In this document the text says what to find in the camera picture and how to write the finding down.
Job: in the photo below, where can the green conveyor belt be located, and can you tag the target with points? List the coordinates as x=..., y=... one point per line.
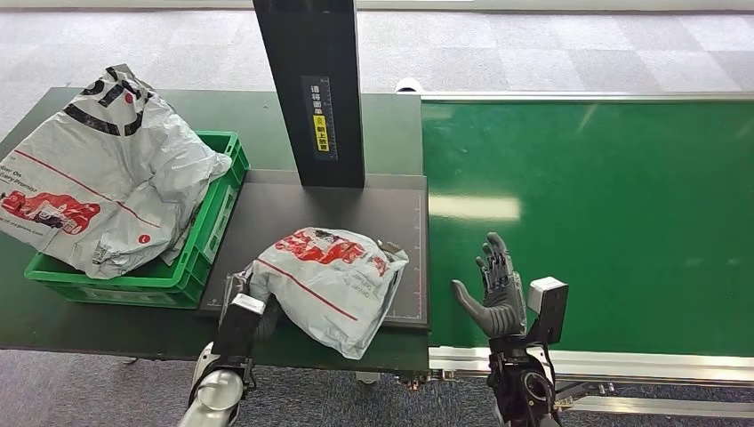
x=648, y=224

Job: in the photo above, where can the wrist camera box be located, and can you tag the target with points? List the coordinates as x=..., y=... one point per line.
x=548, y=309
x=238, y=327

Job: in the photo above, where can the green plastic basket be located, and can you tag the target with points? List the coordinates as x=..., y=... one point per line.
x=203, y=236

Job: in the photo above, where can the black yellow label sticker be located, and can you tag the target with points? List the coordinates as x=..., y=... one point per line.
x=321, y=118

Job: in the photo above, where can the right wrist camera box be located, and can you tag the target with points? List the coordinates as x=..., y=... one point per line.
x=548, y=309

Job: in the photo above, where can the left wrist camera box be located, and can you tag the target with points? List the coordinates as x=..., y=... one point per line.
x=238, y=327

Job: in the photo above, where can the small grey courier package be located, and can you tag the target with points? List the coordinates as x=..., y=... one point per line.
x=336, y=283

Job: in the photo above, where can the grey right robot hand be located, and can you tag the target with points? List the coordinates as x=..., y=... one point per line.
x=503, y=309

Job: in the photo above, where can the large grey courier package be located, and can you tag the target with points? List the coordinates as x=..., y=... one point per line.
x=118, y=177

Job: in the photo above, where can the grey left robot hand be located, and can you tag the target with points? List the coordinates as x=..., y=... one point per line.
x=270, y=318

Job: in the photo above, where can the white conveyor roller end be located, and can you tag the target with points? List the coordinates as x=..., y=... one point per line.
x=409, y=86

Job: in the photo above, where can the black weighing device with post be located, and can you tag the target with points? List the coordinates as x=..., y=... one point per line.
x=330, y=206

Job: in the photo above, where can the aluminium conveyor frame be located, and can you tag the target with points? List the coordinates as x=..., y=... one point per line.
x=660, y=365

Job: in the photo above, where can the dark green table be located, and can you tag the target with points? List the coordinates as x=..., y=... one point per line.
x=386, y=132

